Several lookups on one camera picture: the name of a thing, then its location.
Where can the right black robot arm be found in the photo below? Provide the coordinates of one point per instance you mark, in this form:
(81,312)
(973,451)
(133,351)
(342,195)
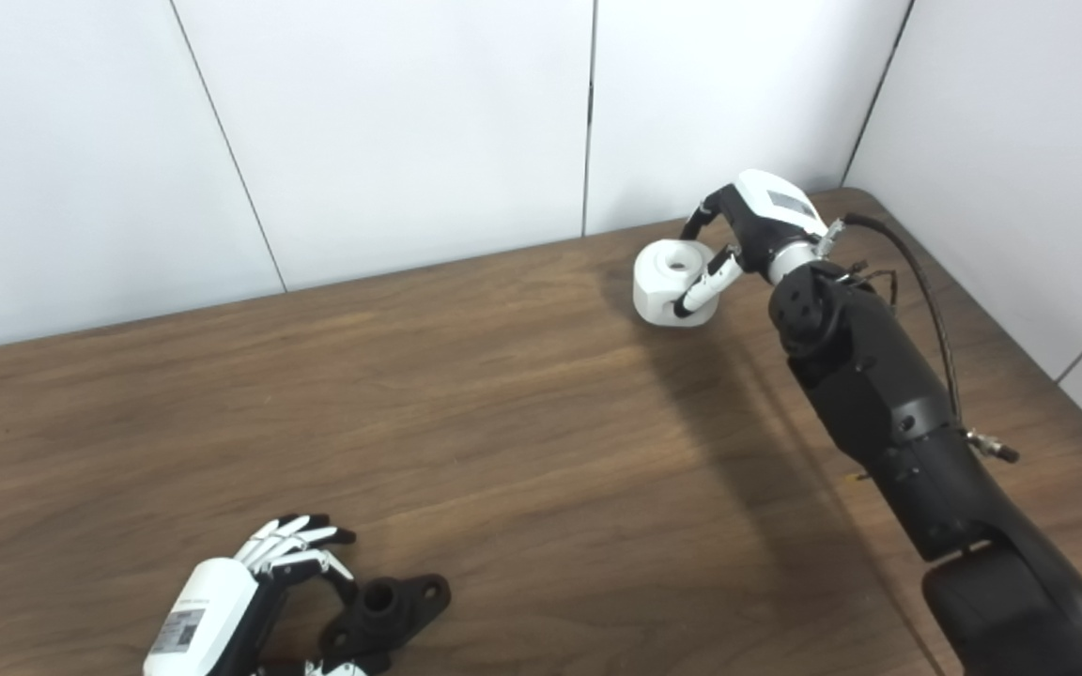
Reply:
(879,376)

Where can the black flanged holder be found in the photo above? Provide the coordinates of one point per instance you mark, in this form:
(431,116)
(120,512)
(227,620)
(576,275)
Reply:
(419,596)

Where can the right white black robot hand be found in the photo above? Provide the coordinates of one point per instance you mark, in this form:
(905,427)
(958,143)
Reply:
(771,211)

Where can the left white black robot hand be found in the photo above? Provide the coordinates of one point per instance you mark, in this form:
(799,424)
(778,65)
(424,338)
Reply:
(208,610)

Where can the round white piece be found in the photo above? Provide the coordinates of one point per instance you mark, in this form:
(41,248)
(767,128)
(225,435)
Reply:
(654,293)

